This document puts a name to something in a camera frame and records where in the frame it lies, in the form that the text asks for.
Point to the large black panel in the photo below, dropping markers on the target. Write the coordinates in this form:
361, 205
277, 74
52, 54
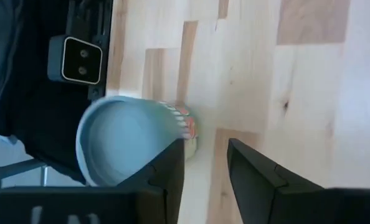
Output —
41, 118

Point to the silver black stereo camera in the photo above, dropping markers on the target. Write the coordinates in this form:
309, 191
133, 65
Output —
79, 60

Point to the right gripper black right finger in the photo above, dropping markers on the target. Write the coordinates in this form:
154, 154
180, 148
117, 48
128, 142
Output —
297, 205

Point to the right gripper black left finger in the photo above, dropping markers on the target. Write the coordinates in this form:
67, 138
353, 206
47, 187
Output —
79, 208

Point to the grey metal frame bar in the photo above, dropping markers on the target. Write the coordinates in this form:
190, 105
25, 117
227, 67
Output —
17, 169

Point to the red white labelled can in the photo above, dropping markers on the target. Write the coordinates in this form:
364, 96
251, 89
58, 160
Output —
119, 140

